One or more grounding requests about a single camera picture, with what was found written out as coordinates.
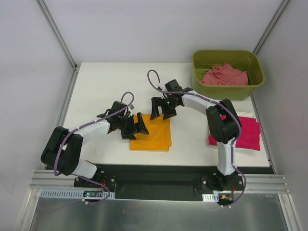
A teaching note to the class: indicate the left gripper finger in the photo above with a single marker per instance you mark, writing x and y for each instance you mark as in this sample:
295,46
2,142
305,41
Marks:
128,134
140,125

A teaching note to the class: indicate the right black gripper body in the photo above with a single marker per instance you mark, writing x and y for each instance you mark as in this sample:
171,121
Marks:
163,106

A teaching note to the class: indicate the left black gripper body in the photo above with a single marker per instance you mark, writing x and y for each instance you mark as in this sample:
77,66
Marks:
130,126

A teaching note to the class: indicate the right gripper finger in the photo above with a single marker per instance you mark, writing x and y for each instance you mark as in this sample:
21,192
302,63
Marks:
156,102
169,114

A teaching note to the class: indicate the orange t shirt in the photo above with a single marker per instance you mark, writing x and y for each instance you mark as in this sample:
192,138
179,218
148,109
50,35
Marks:
159,138

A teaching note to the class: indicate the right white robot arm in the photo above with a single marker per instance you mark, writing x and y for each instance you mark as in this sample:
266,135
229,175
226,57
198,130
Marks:
223,123

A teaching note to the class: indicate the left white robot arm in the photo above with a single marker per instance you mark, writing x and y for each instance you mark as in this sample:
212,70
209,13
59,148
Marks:
63,149

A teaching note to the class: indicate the pink crumpled t shirt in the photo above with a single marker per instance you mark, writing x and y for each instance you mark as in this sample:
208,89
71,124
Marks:
225,75

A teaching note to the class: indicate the olive green plastic bin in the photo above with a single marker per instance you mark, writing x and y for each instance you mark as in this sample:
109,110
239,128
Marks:
245,61

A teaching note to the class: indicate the folded magenta t shirt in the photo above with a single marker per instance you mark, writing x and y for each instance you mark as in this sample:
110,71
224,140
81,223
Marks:
247,134

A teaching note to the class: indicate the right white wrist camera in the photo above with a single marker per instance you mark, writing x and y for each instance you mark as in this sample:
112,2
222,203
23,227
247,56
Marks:
159,87

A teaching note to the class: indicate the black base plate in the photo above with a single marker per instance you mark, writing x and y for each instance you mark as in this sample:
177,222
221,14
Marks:
172,183

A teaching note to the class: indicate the left white cable duct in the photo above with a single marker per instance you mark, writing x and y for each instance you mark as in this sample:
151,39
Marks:
76,194

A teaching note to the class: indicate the white cable duct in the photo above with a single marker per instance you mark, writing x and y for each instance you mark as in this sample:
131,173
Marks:
76,194
210,197

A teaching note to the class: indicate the right white cable duct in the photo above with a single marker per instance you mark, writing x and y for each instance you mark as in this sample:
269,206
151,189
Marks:
210,197

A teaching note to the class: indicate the aluminium front rail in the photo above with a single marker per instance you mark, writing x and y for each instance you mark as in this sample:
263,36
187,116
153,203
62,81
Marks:
256,183

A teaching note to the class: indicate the left aluminium frame post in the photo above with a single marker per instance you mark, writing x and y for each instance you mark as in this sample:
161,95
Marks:
55,30

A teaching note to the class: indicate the aluminium frame post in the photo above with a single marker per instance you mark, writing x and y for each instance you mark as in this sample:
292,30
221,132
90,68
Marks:
55,30
271,25

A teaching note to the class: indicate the right aluminium frame post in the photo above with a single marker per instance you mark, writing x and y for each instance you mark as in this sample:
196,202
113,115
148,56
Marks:
271,25

